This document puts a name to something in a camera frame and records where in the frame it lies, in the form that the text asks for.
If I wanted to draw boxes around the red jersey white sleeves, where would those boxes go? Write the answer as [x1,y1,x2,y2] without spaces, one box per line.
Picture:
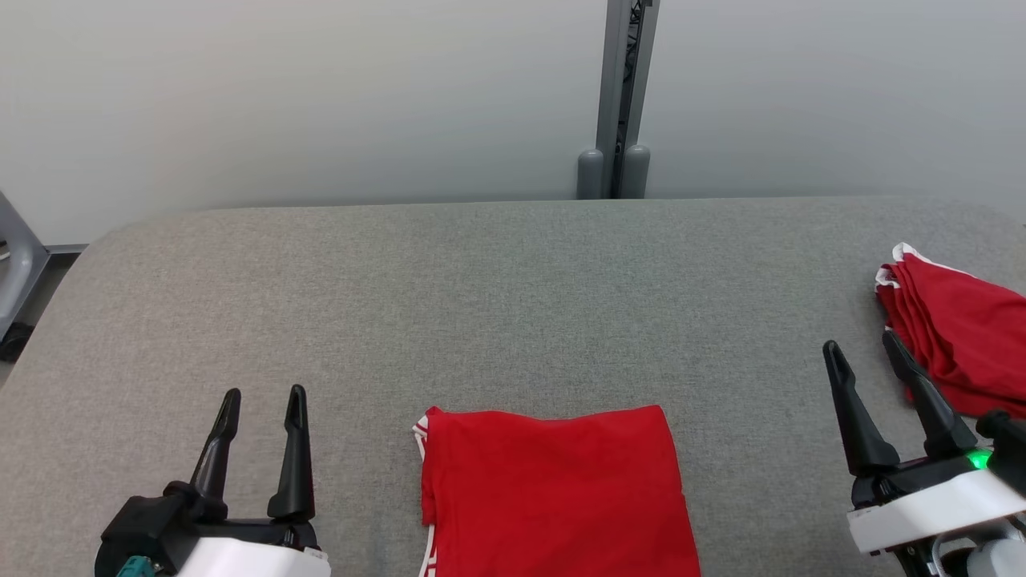
[413,405,703,577]

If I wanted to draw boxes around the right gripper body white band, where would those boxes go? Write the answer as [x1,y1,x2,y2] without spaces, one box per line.
[847,450,1026,555]

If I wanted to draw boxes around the grey partition post with feet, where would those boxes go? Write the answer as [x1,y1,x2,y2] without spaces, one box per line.
[577,0,663,200]

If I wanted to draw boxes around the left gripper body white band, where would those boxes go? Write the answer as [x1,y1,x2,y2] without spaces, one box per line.
[160,517,332,577]

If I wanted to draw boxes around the grey metal partition leg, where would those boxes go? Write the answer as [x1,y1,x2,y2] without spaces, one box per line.
[0,191,51,337]

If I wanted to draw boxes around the red shorts white trim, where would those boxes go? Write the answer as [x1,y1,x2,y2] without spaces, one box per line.
[875,243,1026,420]

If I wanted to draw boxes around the black caster wheel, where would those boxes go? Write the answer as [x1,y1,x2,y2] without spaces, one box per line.
[0,322,34,363]

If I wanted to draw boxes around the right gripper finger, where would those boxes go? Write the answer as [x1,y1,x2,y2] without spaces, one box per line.
[882,330,979,460]
[823,341,901,478]

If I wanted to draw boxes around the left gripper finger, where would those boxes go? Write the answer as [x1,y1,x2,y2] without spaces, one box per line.
[267,385,317,523]
[188,389,241,502]

